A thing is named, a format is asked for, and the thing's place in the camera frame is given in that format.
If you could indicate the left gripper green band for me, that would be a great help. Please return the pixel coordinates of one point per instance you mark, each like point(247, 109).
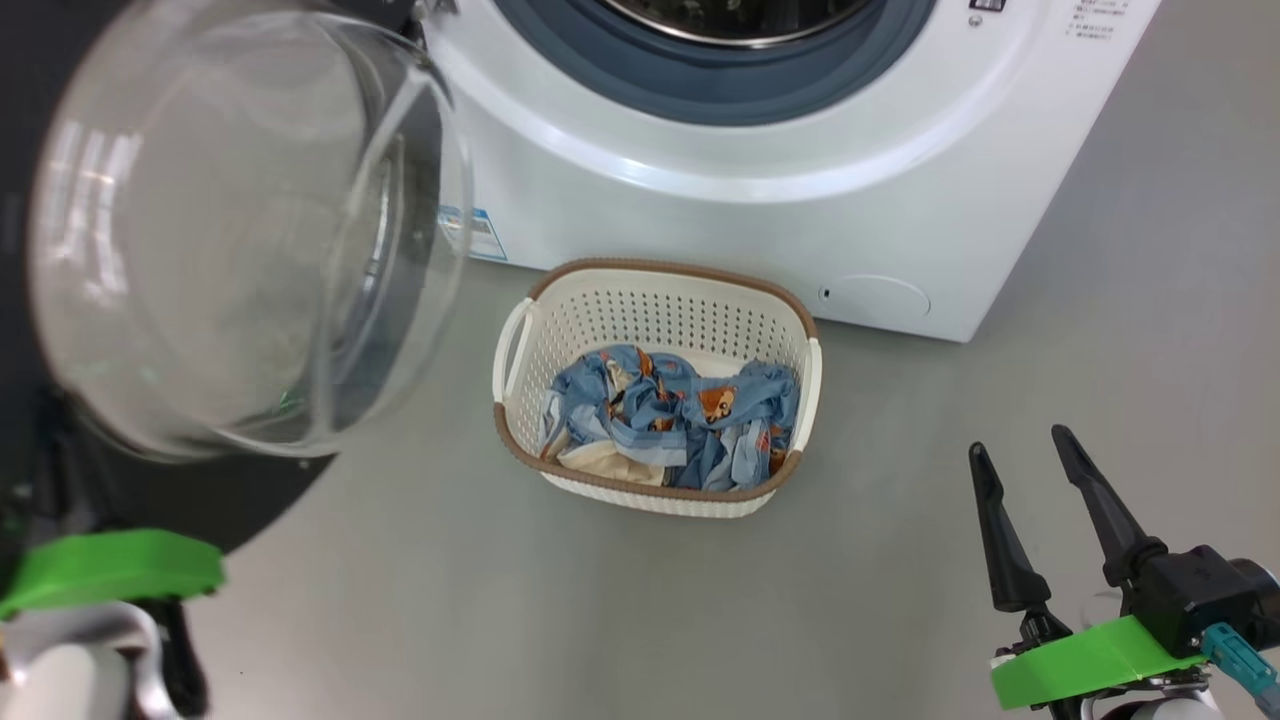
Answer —
point(110, 565)

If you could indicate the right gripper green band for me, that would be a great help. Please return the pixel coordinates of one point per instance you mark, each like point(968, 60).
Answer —
point(1080, 665)

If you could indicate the black washer door glass bowl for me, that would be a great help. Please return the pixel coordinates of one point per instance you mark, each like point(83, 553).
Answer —
point(200, 250)

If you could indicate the blue bear print garment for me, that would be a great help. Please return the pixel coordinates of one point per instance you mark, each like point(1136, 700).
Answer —
point(690, 420)

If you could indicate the cream garment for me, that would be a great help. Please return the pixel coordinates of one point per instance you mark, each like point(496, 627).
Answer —
point(610, 465)

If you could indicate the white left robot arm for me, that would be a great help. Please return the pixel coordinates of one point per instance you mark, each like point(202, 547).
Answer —
point(70, 680)

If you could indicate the white front-load washing machine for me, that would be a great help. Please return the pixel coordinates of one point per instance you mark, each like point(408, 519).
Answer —
point(700, 220)

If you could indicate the black door latch socket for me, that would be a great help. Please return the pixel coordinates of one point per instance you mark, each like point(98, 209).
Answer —
point(987, 5)

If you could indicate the steel washing machine drum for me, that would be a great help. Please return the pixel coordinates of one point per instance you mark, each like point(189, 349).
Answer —
point(740, 20)

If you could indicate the round white filter cover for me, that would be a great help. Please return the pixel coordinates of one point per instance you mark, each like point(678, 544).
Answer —
point(875, 298)

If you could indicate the white laundry basket brown rim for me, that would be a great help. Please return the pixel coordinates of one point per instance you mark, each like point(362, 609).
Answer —
point(650, 300)

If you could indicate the blue energy label sticker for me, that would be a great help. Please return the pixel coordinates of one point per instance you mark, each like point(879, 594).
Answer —
point(488, 235)

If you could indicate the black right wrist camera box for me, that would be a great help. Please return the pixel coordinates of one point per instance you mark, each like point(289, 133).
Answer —
point(1200, 595)

